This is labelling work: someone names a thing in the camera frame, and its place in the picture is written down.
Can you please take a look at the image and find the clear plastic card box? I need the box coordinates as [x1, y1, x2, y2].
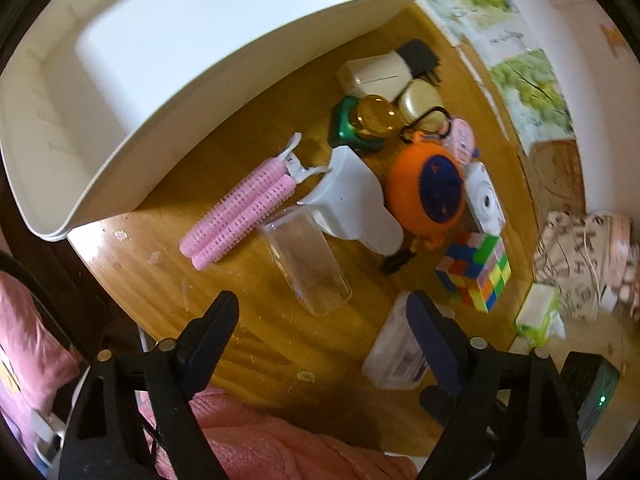
[361, 292, 460, 392]

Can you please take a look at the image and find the multicolour puzzle cube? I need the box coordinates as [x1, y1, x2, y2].
[435, 232, 511, 313]

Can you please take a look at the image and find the white toy digital camera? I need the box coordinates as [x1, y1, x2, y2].
[465, 162, 506, 236]

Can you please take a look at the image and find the orange round toy with carabiner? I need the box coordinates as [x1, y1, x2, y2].
[382, 138, 465, 275]

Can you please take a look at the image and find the pink hair roller clip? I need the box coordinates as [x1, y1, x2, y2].
[179, 132, 329, 270]

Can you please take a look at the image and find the clear plastic cup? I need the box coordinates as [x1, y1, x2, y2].
[258, 206, 352, 318]

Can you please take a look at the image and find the white plastic scoop holder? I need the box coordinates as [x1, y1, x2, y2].
[297, 146, 404, 257]

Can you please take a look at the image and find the green bottle with gold cap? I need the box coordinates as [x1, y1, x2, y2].
[328, 94, 402, 153]

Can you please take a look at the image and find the green tissue pack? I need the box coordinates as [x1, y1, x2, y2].
[515, 283, 566, 349]

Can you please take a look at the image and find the patterned fabric storage bag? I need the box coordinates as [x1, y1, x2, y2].
[534, 210, 639, 321]

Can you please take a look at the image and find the brown cardboard with red drawing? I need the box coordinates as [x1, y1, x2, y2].
[521, 139, 586, 230]

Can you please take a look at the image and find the pink floss pick container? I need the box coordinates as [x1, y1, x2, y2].
[442, 117, 480, 168]

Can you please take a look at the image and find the gold oval compact case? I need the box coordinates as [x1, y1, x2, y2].
[397, 78, 444, 124]

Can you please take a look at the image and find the black charger plug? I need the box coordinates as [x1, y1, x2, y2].
[396, 39, 442, 84]

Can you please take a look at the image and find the green grape cardboard panel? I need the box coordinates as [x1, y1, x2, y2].
[424, 0, 575, 153]

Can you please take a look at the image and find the cream white box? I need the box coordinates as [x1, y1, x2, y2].
[335, 51, 413, 102]

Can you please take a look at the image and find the white plastic organizer bin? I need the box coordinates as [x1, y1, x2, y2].
[1, 0, 416, 242]

